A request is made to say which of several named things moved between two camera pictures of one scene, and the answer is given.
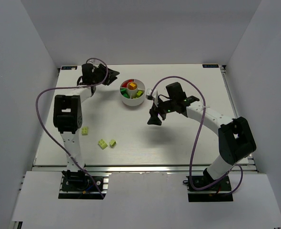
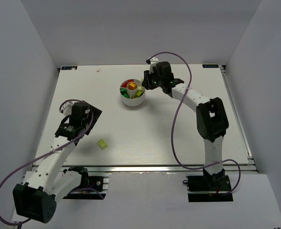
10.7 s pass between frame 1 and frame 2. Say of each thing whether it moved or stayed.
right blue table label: stayed
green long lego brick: stayed
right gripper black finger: moved
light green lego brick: stayed
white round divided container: stayed
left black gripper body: moved
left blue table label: stayed
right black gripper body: moved
